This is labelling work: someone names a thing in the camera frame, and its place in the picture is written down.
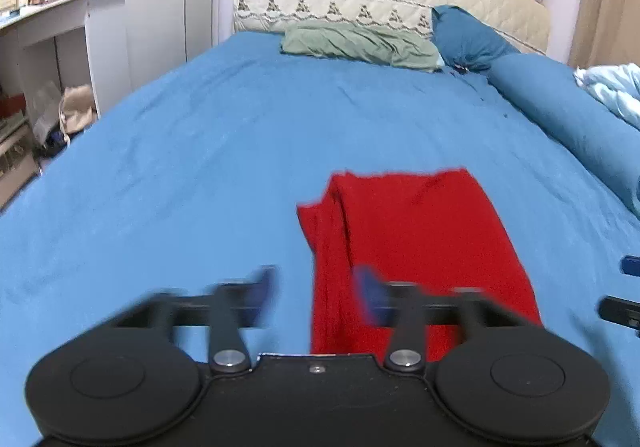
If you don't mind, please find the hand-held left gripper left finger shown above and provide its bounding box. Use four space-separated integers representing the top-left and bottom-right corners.
107 266 279 376

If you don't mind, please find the blue pillow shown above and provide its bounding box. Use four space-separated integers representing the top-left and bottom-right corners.
431 5 521 72

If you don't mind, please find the blue bed sheet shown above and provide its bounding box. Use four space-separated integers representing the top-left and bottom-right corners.
0 31 640 447

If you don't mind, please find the beige tote bag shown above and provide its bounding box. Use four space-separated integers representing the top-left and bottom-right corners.
60 86 98 135

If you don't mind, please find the white desk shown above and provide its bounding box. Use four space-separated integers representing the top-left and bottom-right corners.
0 0 126 212

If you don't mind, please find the blue duvet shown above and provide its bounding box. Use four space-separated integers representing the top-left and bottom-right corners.
487 54 640 218

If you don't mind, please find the red knit sweater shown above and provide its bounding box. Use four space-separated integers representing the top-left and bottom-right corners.
296 168 545 363

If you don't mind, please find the white wardrobe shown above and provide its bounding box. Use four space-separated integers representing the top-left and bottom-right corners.
120 0 218 92

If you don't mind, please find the green pillow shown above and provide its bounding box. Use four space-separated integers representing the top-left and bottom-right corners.
280 22 441 72

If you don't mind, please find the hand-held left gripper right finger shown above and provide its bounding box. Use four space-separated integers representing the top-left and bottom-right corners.
352 266 546 374

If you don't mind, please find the light blue blanket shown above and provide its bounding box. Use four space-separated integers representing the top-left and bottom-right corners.
572 63 640 132

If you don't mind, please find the clear plastic bag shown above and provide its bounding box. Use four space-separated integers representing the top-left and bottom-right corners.
32 82 63 144

